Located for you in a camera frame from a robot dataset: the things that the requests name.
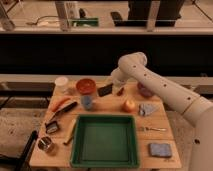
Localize grey crumpled cloth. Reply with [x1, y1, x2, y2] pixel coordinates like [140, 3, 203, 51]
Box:
[139, 103, 158, 117]

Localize blue paper cup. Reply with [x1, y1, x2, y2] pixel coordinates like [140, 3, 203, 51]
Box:
[81, 95, 93, 110]

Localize blue sponge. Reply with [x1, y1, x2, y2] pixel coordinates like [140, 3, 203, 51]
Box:
[148, 143, 172, 158]

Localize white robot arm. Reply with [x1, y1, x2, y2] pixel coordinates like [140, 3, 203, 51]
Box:
[109, 52, 213, 171]

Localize wooden board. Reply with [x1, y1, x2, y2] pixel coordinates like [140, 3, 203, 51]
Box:
[30, 82, 182, 171]

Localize white cup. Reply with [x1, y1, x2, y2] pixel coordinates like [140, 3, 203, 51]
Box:
[55, 76, 69, 92]

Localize banana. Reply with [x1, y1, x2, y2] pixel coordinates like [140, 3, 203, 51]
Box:
[63, 119, 76, 145]

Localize apple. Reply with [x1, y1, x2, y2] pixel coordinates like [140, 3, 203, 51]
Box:
[123, 100, 136, 112]

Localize dark red grapes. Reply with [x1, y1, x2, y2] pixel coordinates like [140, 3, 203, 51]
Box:
[116, 87, 124, 96]

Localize purple bowl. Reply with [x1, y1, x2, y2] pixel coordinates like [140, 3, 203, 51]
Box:
[137, 82, 153, 98]

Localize black handled knife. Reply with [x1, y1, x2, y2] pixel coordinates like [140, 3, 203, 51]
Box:
[49, 101, 78, 122]

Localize black eraser block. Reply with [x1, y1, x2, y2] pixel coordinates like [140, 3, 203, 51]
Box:
[97, 84, 112, 97]

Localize green plastic tray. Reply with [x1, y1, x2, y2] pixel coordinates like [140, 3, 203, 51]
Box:
[70, 115, 139, 168]

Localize red bowl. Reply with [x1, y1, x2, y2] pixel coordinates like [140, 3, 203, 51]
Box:
[76, 78, 96, 95]

